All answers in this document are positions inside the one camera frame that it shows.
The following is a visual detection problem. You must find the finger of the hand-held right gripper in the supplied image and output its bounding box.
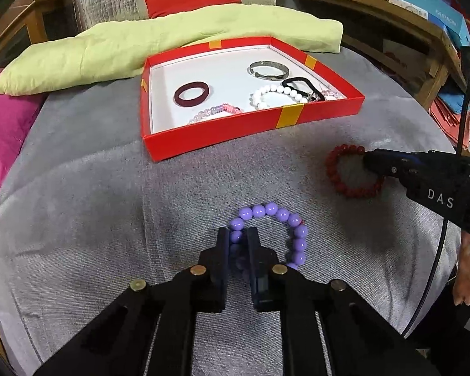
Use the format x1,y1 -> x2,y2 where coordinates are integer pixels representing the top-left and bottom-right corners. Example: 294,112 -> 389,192
362,148 -> 431,183

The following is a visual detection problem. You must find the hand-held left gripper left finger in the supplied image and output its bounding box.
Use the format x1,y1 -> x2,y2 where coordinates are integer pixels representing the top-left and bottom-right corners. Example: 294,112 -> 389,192
34,227 -> 230,376

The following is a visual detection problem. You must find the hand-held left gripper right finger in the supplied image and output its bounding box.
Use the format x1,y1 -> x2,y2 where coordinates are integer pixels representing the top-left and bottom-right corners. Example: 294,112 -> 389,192
246,226 -> 439,376

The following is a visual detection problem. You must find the red bead bracelet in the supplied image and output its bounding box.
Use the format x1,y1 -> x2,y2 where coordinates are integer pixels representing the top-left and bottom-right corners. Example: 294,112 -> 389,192
324,144 -> 387,199

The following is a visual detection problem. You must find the purple bead bracelet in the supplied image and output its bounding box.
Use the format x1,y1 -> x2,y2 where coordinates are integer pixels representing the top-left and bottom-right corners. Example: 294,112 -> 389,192
228,202 -> 310,279

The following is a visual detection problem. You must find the black hair tie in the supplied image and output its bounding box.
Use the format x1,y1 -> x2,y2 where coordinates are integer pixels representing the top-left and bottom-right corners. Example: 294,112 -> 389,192
281,78 -> 326,103

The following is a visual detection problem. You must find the red gift box tray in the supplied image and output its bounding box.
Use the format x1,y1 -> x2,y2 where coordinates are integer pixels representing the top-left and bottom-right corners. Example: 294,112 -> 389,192
140,35 -> 366,163

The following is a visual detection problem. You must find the white bead bracelet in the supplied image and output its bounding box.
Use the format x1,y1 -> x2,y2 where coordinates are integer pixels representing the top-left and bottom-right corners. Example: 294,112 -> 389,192
251,85 -> 311,111

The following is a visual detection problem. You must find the clear pink bead bracelet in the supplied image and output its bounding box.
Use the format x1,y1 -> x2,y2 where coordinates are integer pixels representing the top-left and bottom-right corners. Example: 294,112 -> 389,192
187,103 -> 244,127

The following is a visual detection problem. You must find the silver metal bangle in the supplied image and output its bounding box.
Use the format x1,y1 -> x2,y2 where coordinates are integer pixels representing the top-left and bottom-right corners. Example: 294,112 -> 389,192
248,60 -> 290,81

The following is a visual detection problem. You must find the dark maroon bangle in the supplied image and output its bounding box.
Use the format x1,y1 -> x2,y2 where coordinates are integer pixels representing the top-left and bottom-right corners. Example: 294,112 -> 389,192
175,81 -> 212,107

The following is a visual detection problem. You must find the person's right hand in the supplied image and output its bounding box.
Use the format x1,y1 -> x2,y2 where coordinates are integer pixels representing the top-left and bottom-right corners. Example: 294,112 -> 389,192
452,230 -> 470,307

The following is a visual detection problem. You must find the stack of folded cloths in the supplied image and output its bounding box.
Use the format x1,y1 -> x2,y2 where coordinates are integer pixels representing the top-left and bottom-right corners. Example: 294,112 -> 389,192
430,89 -> 470,154

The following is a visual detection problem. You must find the grey cloth cover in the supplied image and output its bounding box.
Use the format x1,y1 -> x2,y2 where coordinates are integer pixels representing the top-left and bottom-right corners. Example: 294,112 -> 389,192
0,44 -> 461,376

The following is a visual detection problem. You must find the wooden bench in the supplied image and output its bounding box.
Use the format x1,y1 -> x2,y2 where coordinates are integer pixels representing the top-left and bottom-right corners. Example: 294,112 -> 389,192
281,0 -> 467,111

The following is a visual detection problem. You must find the white and blue box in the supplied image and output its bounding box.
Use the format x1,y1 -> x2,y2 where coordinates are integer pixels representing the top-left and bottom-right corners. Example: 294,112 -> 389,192
388,0 -> 430,21

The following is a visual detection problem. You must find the light blue cardboard box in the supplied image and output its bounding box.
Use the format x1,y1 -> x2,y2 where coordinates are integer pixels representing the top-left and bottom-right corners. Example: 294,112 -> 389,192
395,0 -> 470,48

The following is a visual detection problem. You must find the light green blanket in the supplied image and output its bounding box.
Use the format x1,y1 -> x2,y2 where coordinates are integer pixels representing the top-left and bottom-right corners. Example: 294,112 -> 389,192
0,3 -> 344,97

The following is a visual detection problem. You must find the magenta pillow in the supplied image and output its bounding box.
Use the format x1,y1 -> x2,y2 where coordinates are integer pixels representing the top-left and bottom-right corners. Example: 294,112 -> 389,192
0,68 -> 46,195

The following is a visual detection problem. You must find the thin black cable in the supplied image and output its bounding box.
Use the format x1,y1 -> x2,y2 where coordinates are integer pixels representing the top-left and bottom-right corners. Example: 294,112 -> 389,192
401,84 -> 470,338

